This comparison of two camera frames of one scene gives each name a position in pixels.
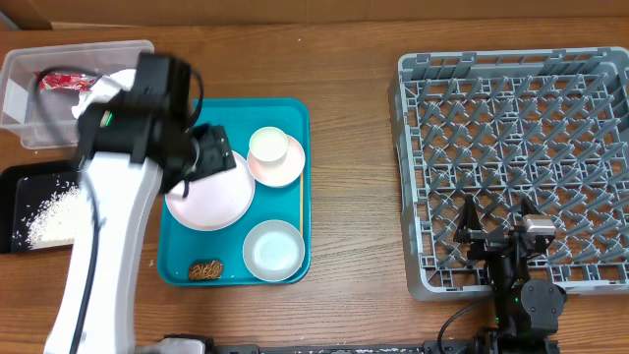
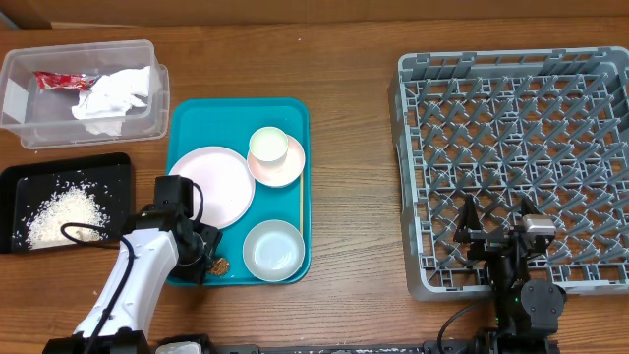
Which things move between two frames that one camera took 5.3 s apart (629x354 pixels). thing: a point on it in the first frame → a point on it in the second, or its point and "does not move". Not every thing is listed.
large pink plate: [214, 202] does not move
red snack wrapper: [64, 81] does not move
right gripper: [486, 240] does not move
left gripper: [216, 152] → [196, 272]
